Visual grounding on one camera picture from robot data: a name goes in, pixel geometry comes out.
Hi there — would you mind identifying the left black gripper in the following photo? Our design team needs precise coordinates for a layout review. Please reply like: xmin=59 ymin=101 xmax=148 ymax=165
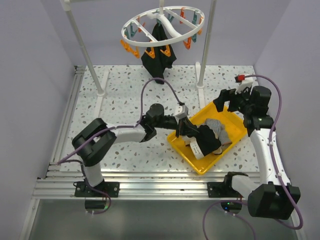
xmin=154 ymin=115 xmax=199 ymax=138

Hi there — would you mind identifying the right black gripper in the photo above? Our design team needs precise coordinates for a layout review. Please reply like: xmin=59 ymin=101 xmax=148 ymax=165
xmin=213 ymin=85 xmax=253 ymax=115

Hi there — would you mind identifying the beige underwear navy trim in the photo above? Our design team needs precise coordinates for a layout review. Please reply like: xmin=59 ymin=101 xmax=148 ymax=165
xmin=185 ymin=140 xmax=223 ymax=159

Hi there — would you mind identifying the plain black underwear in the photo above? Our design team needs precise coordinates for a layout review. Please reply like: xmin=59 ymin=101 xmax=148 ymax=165
xmin=191 ymin=125 xmax=222 ymax=160

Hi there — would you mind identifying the grey striped underwear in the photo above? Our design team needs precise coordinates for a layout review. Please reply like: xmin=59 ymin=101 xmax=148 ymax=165
xmin=204 ymin=118 xmax=232 ymax=146

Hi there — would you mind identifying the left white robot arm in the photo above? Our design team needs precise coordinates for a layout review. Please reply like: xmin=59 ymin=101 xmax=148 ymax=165
xmin=71 ymin=103 xmax=200 ymax=197

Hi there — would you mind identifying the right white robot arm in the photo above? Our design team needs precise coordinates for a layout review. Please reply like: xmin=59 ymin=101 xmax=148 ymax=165
xmin=213 ymin=86 xmax=301 ymax=220

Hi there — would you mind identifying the white round clip hanger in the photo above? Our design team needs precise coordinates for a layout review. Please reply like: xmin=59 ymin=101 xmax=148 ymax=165
xmin=120 ymin=0 xmax=205 ymax=59

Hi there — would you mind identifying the yellow plastic tray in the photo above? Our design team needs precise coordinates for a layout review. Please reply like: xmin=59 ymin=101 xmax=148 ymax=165
xmin=167 ymin=102 xmax=247 ymax=175

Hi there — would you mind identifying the right white rack pole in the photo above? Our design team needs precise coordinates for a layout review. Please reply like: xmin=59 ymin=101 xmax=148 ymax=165
xmin=195 ymin=0 xmax=217 ymax=89

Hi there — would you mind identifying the white rack pole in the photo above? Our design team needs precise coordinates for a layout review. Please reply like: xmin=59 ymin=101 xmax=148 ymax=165
xmin=195 ymin=0 xmax=217 ymax=89
xmin=60 ymin=0 xmax=103 ymax=93

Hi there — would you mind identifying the left white rack pole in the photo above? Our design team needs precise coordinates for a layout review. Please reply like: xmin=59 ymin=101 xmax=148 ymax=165
xmin=60 ymin=0 xmax=103 ymax=93

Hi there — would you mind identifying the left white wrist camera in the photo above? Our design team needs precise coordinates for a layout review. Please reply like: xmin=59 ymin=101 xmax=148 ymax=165
xmin=174 ymin=103 xmax=189 ymax=121

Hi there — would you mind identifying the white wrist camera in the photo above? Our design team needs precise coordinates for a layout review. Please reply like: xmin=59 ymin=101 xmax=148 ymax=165
xmin=234 ymin=73 xmax=255 ymax=95
xmin=174 ymin=103 xmax=189 ymax=121

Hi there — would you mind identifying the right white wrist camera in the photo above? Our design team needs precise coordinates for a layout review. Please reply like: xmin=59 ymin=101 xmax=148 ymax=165
xmin=234 ymin=73 xmax=255 ymax=95

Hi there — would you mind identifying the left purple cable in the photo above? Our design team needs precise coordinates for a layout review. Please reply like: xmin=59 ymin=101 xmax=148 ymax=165
xmin=56 ymin=77 xmax=186 ymax=215

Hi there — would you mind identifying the aluminium rail frame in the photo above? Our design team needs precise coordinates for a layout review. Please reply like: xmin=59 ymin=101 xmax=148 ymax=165
xmin=18 ymin=65 xmax=305 ymax=240

